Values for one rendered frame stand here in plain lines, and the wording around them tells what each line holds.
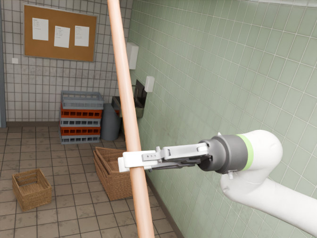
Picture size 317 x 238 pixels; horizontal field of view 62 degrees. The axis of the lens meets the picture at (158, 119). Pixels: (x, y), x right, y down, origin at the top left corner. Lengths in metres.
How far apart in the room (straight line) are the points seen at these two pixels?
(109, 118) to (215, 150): 3.84
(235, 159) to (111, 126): 3.90
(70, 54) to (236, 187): 4.00
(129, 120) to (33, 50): 3.98
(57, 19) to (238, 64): 2.99
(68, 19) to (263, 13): 3.07
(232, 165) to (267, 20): 1.53
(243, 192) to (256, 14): 1.57
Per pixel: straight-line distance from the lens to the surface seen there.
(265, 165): 0.71
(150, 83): 3.48
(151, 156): 0.54
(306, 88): 1.77
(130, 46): 4.15
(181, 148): 0.55
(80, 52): 4.54
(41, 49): 4.49
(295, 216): 0.84
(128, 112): 0.58
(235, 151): 0.64
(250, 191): 0.78
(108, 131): 4.51
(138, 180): 0.54
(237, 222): 2.29
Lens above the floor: 2.26
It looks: 23 degrees down
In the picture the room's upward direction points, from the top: 12 degrees clockwise
